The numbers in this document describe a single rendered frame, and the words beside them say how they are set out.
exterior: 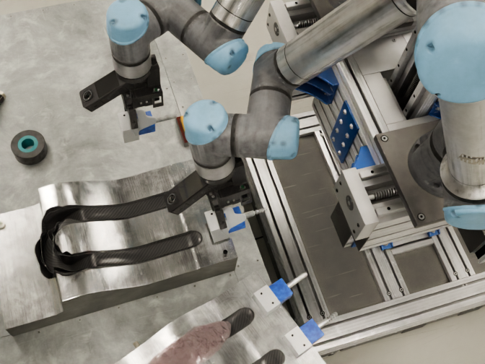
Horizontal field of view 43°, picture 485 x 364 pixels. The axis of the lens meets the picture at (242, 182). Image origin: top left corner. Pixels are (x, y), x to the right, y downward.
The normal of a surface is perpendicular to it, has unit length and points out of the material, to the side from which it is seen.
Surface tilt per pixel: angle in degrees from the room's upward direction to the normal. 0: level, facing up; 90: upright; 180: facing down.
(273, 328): 0
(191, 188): 40
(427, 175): 72
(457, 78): 83
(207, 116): 12
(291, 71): 77
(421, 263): 0
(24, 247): 0
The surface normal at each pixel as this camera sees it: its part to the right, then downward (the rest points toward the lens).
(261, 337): 0.08, -0.45
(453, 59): -0.18, 0.80
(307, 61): -0.45, 0.64
